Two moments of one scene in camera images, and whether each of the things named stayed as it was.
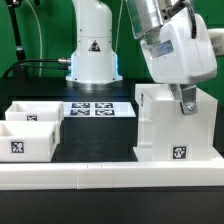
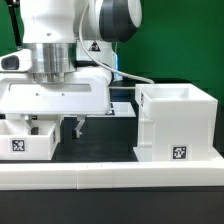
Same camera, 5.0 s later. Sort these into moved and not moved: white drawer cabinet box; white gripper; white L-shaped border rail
Moved: white gripper
Not moved: white L-shaped border rail; white drawer cabinet box
